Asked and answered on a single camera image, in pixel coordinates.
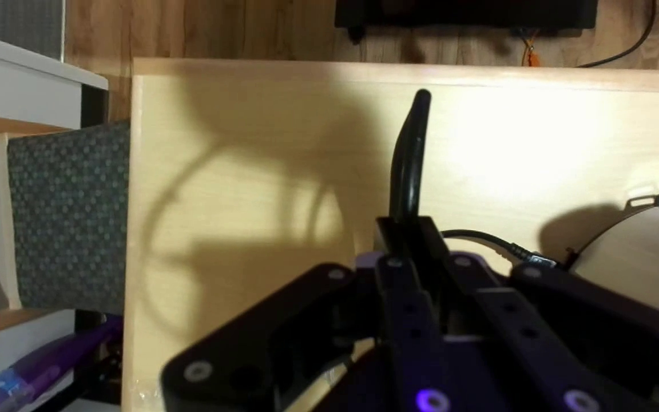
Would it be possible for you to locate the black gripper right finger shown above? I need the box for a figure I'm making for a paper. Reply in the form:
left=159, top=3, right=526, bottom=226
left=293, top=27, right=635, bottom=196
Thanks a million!
left=407, top=215, right=659, bottom=412

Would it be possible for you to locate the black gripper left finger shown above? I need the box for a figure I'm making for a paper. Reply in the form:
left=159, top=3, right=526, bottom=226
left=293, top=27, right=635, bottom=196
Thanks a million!
left=161, top=215, right=462, bottom=412

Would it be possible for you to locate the black round appliance lid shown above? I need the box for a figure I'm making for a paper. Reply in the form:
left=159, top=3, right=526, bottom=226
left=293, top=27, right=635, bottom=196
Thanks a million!
left=567, top=188, right=659, bottom=318

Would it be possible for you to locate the purple plastic item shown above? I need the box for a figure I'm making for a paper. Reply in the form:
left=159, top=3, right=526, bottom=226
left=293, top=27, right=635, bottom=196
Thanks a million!
left=0, top=318, right=124, bottom=412

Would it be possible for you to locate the white cabinet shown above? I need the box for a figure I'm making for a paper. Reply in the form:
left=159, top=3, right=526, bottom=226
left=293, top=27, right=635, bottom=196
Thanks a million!
left=0, top=0, right=109, bottom=132

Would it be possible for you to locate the black floor cable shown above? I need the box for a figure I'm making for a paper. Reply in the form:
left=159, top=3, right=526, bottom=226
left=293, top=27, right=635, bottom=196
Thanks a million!
left=522, top=0, right=659, bottom=70

